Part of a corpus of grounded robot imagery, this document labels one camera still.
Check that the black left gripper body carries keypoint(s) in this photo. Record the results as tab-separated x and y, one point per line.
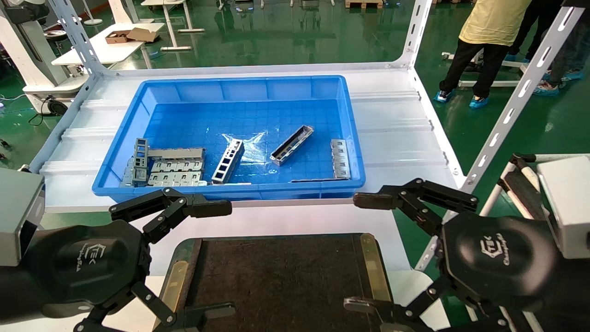
92	263

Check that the white robot base machine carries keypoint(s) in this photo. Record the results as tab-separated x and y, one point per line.
23	55

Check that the wooden pallet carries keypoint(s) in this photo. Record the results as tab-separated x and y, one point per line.
364	3

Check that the person in yellow shirt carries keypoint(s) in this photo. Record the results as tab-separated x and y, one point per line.
493	23

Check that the white table with legs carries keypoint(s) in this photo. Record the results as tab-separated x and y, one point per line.
171	27

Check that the white floor stand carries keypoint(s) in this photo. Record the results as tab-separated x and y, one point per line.
92	20

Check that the white floor frame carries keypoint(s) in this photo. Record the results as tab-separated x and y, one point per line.
502	83

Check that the person with colourful shoes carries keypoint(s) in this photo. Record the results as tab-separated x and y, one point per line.
571	55

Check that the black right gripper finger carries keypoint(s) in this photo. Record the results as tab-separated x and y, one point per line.
368	200
424	299

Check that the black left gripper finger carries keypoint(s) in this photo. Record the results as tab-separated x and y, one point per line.
161	313
207	208

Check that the person in black trousers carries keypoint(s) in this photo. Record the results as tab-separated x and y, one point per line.
539	18

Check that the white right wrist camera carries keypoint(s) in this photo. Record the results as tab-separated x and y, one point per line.
569	207

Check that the grey perforated metal bracket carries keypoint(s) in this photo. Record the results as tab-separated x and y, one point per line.
140	157

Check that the flat slotted metal plate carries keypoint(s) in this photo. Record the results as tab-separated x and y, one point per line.
340	159
177	166
177	179

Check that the clear plastic film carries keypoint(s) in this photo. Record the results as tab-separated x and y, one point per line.
256	147

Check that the thin metal strip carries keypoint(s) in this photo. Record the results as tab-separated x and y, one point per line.
318	180

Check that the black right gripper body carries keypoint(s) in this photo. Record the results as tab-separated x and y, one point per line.
502	258

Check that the long grey metal channel part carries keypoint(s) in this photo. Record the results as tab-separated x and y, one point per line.
292	145

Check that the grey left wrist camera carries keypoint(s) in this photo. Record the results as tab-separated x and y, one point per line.
18	216

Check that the black container tray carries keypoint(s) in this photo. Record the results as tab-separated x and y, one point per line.
276	276

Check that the metal frame part with windows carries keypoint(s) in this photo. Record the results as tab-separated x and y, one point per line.
228	161

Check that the long grey metal bar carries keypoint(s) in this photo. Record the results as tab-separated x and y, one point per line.
177	153

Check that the blue plastic bin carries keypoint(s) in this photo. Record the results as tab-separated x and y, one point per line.
276	92

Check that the white work table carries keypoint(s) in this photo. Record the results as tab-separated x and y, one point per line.
106	53

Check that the white black tube stand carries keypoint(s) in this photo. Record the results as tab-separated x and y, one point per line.
518	186

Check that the open cardboard box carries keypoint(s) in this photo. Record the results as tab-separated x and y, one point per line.
117	37

